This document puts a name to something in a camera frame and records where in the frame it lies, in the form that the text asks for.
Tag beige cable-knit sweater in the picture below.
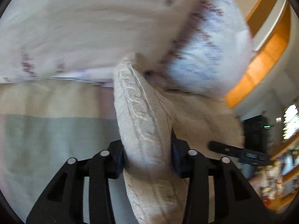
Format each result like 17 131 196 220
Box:
113 53 244 223

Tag pastel patchwork bed sheet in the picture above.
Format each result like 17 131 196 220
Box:
0 78 215 224

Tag pink floral right pillow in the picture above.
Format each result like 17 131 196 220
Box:
163 0 254 99

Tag pink floral pillow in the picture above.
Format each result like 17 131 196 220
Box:
163 0 254 99
1 0 195 83

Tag pink floral left pillow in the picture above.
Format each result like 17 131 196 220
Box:
1 0 195 83

